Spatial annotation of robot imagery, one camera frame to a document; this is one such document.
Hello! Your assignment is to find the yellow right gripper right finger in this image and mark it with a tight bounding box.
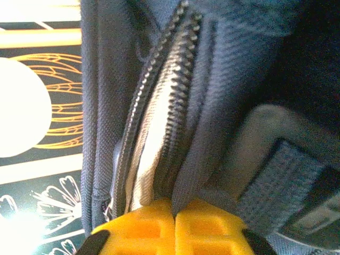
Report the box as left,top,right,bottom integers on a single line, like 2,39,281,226
174,200,277,255

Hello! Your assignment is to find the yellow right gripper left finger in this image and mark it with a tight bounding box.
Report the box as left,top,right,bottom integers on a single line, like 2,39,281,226
84,198,176,255

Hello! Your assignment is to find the navy blue school backpack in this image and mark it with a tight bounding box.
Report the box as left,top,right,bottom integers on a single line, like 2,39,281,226
79,0,340,255

